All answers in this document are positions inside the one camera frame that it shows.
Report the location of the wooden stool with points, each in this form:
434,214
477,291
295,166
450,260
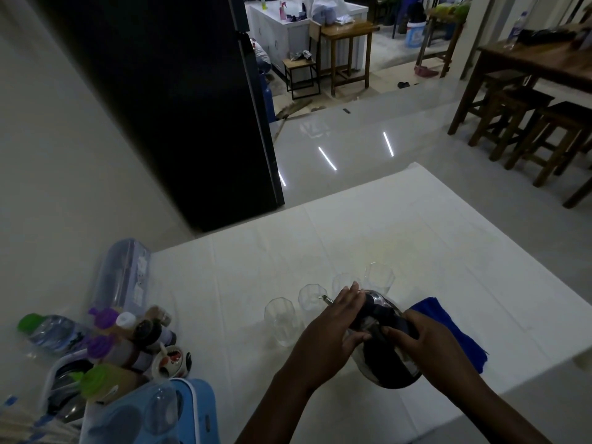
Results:
580,191
518,117
552,138
502,85

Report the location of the purple-capped bottle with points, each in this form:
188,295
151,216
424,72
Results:
104,318
99,347

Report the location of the person's left forearm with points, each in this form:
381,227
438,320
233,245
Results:
282,406

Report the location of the green-capped water bottle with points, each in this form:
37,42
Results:
48,332

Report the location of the black refrigerator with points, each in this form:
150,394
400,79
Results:
175,101

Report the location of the narrow wooden table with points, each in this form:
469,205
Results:
441,36

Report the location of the person's right hand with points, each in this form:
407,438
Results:
434,353

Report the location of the stainless steel kettle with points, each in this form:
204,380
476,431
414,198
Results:
381,369

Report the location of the bundle of straws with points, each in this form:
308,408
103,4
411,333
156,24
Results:
21,423

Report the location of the clear water bottle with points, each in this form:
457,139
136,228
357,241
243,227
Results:
515,30

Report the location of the small metal-framed stool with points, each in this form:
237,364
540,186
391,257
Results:
300,73

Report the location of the white chest freezer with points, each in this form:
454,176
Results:
291,34

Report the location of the person's right forearm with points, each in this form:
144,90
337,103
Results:
495,406

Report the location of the white plastic bag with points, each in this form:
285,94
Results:
326,9

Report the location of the blue cloth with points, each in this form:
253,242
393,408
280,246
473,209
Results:
460,337

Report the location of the person's left hand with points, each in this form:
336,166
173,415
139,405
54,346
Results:
323,339

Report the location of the white bucket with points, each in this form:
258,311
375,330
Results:
415,34

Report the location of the dark brown bottle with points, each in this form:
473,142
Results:
155,330

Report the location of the upturned clear glass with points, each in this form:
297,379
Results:
159,409

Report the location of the black bag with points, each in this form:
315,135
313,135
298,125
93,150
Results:
548,36

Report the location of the wooden dining table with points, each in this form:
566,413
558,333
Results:
541,64

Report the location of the person's right thumb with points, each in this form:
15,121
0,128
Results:
398,336

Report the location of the white-capped bottle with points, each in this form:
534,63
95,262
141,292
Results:
126,321

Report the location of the person's left thumb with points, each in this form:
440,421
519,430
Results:
358,338

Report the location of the red dustpan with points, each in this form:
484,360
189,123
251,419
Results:
425,71

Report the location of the broom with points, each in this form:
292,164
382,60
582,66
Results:
291,113

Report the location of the light blue dish rack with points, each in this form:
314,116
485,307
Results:
185,413

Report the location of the small patterned jar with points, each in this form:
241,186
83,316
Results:
172,358

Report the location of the tall wooden side table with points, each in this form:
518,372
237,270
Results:
347,48

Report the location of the clear plastic storage container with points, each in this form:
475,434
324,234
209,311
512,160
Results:
121,272

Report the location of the clear drinking glass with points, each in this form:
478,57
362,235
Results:
379,275
343,282
312,298
280,321

